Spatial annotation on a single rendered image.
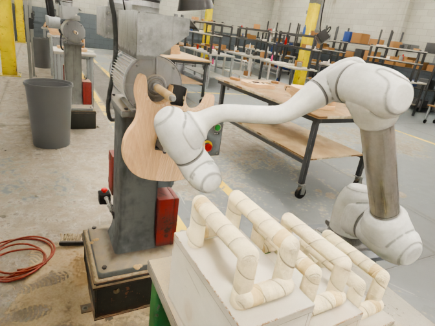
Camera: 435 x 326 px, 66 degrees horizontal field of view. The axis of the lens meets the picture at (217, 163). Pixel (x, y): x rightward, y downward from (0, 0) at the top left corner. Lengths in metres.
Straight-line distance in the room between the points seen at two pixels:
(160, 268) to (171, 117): 0.41
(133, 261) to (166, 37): 1.22
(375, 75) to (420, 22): 12.95
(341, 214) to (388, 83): 0.68
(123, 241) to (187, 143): 1.07
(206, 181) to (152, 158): 0.43
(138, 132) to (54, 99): 2.80
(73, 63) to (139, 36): 3.84
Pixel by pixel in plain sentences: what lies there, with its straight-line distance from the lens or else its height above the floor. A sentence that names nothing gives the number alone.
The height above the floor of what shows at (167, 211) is 0.54.
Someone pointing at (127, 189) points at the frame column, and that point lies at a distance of 1.80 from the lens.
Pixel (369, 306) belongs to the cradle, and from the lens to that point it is 0.89.
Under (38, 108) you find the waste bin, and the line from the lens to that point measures 4.15.
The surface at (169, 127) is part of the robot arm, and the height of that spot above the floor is 1.24.
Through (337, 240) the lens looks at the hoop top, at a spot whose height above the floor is 1.05.
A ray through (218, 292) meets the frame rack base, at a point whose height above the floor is 1.10.
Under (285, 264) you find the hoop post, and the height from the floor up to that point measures 1.17.
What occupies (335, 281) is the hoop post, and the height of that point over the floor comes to 1.08.
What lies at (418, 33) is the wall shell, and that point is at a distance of 13.94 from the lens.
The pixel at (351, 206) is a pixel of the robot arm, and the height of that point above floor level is 0.91.
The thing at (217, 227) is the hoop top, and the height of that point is 1.20.
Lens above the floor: 1.51
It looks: 21 degrees down
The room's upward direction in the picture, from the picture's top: 8 degrees clockwise
